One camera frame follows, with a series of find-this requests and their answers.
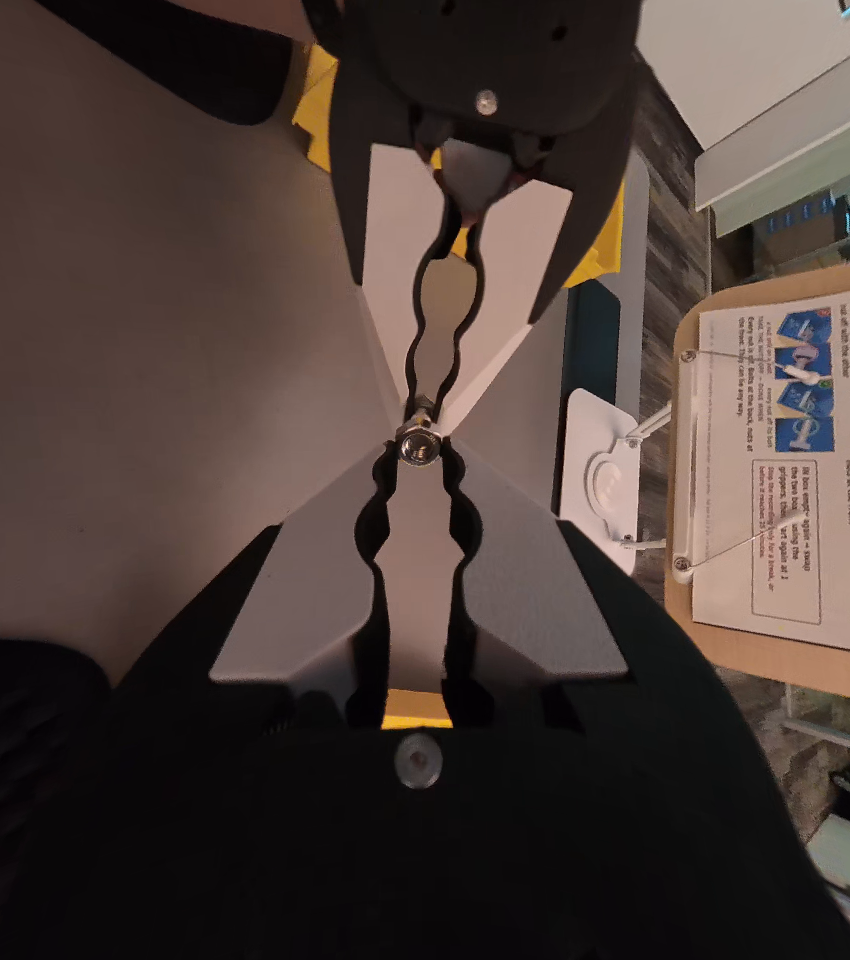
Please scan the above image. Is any printed instruction sheet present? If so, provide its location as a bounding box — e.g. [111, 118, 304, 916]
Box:
[691, 281, 850, 655]

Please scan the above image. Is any white stand base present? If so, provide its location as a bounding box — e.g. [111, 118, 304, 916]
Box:
[560, 387, 684, 579]

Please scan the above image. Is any wire page clip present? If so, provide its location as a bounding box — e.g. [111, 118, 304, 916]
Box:
[672, 513, 804, 573]
[681, 346, 767, 365]

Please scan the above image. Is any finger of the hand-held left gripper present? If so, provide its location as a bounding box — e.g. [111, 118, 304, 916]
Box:
[431, 187, 576, 440]
[359, 142, 450, 423]

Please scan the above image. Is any instruction sheet on clipboard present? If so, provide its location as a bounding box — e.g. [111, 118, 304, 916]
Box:
[663, 255, 850, 712]

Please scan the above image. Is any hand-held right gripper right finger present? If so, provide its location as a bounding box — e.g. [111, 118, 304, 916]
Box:
[438, 439, 630, 726]

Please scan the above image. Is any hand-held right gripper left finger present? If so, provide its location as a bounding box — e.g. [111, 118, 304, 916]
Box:
[209, 441, 396, 726]

